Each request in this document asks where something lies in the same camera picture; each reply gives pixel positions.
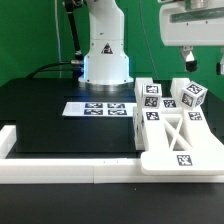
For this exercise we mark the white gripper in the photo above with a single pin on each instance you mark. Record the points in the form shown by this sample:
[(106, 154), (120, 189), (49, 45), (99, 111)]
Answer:
[(184, 27)]

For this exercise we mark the white chair seat plate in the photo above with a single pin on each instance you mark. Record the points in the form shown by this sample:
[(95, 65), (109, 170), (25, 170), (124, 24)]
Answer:
[(157, 121)]

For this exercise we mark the white chair back frame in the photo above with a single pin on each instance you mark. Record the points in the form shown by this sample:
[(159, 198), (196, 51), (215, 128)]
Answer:
[(206, 158)]

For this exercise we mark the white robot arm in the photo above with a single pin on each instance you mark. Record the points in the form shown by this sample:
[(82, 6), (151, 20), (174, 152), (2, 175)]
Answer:
[(106, 66)]

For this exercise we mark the white marker sheet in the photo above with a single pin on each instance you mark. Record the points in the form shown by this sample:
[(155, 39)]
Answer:
[(98, 109)]

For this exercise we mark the black camera stand pole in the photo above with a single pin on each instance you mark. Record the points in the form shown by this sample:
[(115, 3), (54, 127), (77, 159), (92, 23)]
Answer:
[(70, 8)]

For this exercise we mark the white U-shaped fence frame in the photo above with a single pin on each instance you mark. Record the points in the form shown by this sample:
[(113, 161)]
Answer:
[(38, 171)]

